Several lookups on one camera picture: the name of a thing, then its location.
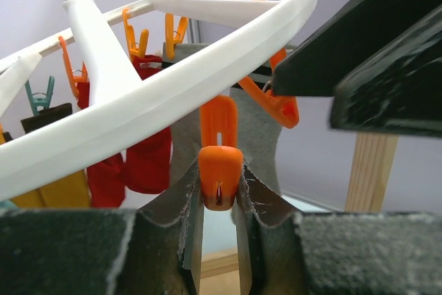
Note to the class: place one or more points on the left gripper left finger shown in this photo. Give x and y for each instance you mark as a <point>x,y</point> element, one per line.
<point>155,249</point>

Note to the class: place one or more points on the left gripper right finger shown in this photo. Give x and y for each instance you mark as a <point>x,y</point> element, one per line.
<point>283,250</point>

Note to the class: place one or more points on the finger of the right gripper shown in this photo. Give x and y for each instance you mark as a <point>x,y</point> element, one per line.
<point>398,90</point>
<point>355,33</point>

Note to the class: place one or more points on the mustard brown striped sock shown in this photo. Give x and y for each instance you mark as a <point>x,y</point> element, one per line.
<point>69,192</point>

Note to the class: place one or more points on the white round clip hanger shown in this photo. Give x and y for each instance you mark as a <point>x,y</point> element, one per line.
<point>125,109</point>

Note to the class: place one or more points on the wooden hanger stand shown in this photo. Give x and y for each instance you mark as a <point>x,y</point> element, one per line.
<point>371,166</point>

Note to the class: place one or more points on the orange clip far left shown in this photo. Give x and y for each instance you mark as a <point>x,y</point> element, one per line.
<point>74,76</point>

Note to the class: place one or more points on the teal clip behind sock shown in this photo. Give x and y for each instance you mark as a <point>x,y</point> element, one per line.
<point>38,100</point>

